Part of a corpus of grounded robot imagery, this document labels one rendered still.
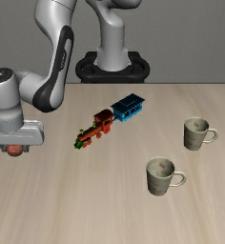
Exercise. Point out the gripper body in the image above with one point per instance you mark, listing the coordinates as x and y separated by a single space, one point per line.
20 135

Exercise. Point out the peach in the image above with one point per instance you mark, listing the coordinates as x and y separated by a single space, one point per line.
14 150

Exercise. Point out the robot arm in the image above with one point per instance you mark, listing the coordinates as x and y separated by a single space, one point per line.
55 54

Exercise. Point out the red and blue toy train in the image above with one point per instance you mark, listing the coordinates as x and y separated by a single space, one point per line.
117 115

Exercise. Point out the grey-beige mug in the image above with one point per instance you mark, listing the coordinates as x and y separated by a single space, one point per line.
195 133
159 175

